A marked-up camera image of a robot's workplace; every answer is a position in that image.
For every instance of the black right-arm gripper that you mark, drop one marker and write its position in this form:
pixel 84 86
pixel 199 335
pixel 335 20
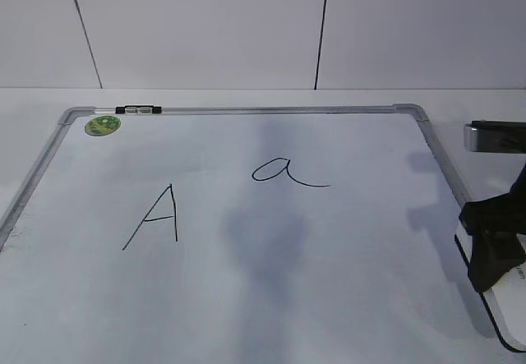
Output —
pixel 496 253

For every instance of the black and clear hanging clip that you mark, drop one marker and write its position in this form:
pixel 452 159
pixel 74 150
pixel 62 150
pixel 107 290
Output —
pixel 138 109

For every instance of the round green sticker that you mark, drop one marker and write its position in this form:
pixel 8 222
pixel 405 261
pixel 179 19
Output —
pixel 102 126

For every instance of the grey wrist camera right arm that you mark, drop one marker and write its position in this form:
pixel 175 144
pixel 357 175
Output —
pixel 495 137

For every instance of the white whiteboard with aluminium frame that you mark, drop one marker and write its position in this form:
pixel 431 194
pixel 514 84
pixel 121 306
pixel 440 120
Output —
pixel 242 238

